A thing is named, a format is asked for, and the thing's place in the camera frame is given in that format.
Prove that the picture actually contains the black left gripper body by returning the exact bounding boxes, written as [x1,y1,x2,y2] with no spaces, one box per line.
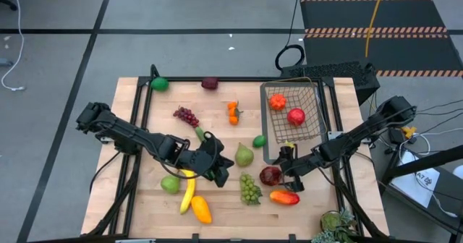
[187,131,235,188]

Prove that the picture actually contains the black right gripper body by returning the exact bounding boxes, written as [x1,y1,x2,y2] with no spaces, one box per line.
[278,145,321,193]

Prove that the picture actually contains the red orange mango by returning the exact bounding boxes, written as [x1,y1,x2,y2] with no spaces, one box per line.
[268,189,301,207]

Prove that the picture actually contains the dark red apple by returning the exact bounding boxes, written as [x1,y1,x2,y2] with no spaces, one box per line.
[259,166,284,187]

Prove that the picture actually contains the brownish green pear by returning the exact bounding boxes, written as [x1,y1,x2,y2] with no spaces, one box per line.
[234,142,255,168]

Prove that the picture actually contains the yellow banana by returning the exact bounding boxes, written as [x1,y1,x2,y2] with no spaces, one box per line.
[179,169,197,216]

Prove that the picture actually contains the red pomegranate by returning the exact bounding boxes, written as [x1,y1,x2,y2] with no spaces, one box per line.
[286,107,307,127]

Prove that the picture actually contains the light green pear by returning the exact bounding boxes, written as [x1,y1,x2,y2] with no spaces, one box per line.
[160,174,181,195]

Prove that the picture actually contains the orange yellow oblong fruit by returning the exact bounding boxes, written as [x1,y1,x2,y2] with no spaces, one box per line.
[190,195,213,225]

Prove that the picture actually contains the orange red pepper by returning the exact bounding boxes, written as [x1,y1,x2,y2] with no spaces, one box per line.
[268,93,288,111]

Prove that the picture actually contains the small green lime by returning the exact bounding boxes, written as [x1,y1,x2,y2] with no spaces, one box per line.
[252,134,268,150]

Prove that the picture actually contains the green grape bunch with leaf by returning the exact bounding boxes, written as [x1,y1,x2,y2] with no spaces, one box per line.
[239,172,263,206]

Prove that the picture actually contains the orange tangerines with leaf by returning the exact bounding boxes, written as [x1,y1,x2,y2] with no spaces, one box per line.
[226,101,244,127]

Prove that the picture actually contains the dark red grape bunch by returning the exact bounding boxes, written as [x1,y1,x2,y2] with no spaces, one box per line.
[172,106,200,129]

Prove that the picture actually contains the green leafy vegetable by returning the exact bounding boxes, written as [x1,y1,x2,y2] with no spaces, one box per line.
[310,209,360,243]

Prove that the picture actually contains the dark red plum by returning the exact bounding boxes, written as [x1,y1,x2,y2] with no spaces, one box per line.
[200,77,220,91]

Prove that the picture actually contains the black computer tower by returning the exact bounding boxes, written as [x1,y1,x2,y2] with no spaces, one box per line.
[280,61,381,106]

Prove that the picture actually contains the white paper sheet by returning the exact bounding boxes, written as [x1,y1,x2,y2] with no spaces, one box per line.
[390,152,441,210]

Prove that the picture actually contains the black side cart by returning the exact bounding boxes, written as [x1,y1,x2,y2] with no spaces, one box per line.
[375,145,463,236]

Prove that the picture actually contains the black hazard striped mat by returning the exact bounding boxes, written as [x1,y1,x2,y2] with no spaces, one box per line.
[299,0,463,78]

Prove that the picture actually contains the wire mesh basket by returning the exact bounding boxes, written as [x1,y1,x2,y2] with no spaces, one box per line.
[265,76,329,145]

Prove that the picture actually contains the black aluminium table frame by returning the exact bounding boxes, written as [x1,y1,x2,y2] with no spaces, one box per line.
[82,64,390,243]

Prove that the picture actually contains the black hanging cable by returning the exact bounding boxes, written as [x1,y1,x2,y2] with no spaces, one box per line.
[273,0,307,73]

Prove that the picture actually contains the yellow hanging cable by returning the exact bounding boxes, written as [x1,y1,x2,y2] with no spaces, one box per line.
[364,0,387,59]

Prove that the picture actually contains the white floor cable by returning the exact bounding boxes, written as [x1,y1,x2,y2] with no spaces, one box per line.
[0,0,27,92]

